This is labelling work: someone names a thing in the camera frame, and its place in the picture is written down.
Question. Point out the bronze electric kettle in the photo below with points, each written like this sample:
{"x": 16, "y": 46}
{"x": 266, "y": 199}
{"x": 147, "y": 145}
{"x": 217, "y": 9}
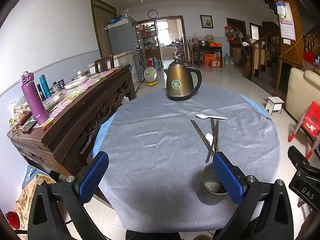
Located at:
{"x": 181, "y": 80}

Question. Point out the wall calendar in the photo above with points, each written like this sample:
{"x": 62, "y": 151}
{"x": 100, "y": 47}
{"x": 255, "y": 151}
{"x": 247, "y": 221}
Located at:
{"x": 287, "y": 27}

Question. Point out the teal water bottle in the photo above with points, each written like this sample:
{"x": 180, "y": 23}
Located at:
{"x": 45, "y": 86}

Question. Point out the round wall clock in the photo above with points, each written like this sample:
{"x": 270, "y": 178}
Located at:
{"x": 152, "y": 13}

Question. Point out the long white plastic spoon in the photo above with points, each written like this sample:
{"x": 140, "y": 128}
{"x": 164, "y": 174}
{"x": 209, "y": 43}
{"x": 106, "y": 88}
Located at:
{"x": 211, "y": 116}

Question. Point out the pot with lid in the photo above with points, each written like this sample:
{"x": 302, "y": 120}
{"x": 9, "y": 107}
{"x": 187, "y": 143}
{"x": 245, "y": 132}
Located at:
{"x": 80, "y": 76}

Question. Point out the grey tablecloth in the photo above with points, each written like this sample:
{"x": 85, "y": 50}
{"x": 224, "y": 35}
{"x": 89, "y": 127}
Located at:
{"x": 160, "y": 142}

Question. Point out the dark table with orange boxes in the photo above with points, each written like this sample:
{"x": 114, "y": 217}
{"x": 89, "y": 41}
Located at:
{"x": 210, "y": 52}

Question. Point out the wooden chair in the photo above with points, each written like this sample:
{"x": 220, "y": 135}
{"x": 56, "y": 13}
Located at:
{"x": 103, "y": 63}

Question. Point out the brown curtain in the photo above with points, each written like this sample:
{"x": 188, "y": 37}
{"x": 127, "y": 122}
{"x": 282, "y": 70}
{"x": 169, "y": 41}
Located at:
{"x": 103, "y": 25}

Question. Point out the glass shelf rack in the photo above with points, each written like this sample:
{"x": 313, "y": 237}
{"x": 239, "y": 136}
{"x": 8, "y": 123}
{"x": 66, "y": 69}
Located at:
{"x": 147, "y": 40}

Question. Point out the red plastic chair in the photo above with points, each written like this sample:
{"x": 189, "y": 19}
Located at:
{"x": 311, "y": 120}

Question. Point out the metal utensil holder cup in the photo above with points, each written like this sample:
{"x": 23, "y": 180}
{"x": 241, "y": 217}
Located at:
{"x": 212, "y": 188}

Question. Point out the beige sofa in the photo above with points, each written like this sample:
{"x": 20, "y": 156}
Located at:
{"x": 297, "y": 90}

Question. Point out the black bottle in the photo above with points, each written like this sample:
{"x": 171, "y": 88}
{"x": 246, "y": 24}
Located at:
{"x": 41, "y": 92}

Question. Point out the small white stool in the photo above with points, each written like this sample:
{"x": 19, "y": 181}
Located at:
{"x": 275, "y": 103}

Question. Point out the wooden staircase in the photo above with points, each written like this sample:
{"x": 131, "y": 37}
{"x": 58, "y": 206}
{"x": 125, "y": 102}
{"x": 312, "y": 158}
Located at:
{"x": 262, "y": 52}

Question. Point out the framed wall picture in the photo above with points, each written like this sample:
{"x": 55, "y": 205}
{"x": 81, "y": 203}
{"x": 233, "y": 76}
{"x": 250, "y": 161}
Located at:
{"x": 206, "y": 21}

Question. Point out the patterned bag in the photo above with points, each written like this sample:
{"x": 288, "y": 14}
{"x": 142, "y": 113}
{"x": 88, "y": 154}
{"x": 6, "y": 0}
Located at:
{"x": 27, "y": 200}

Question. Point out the blue table cover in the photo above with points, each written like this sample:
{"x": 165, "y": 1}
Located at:
{"x": 103, "y": 130}

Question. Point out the white chest freezer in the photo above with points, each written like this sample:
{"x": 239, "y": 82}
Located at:
{"x": 122, "y": 57}

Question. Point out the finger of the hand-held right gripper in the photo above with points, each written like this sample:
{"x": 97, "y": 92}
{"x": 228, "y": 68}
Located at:
{"x": 297, "y": 155}

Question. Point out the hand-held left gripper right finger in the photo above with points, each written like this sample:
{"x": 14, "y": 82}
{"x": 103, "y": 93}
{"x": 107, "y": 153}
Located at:
{"x": 228, "y": 180}

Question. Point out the short white plastic spoon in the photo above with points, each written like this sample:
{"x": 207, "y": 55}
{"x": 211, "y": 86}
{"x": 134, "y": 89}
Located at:
{"x": 209, "y": 138}

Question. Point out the grey refrigerator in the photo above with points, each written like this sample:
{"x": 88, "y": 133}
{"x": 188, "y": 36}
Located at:
{"x": 122, "y": 37}

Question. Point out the red round object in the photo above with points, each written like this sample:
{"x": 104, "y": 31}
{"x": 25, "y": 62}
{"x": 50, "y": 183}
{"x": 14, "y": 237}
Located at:
{"x": 12, "y": 220}

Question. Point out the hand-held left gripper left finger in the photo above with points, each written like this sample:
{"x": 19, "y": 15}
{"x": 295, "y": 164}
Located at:
{"x": 93, "y": 177}

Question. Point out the purple water bottle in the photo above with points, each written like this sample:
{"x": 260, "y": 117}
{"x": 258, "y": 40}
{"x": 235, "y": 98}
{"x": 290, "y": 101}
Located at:
{"x": 33, "y": 100}

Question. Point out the small floor fan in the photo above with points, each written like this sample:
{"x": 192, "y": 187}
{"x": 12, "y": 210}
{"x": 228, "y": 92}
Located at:
{"x": 150, "y": 75}

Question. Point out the dark chopstick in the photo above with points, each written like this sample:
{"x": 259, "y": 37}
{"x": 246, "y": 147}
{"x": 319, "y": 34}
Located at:
{"x": 203, "y": 133}
{"x": 211, "y": 140}
{"x": 216, "y": 135}
{"x": 200, "y": 133}

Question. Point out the black phone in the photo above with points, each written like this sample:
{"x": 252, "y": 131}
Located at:
{"x": 28, "y": 127}

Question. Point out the carved wooden sideboard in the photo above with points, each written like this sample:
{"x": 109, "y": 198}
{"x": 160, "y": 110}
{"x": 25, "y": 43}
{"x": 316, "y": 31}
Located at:
{"x": 75, "y": 120}

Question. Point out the blue water jug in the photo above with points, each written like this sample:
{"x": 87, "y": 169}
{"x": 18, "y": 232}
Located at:
{"x": 227, "y": 59}

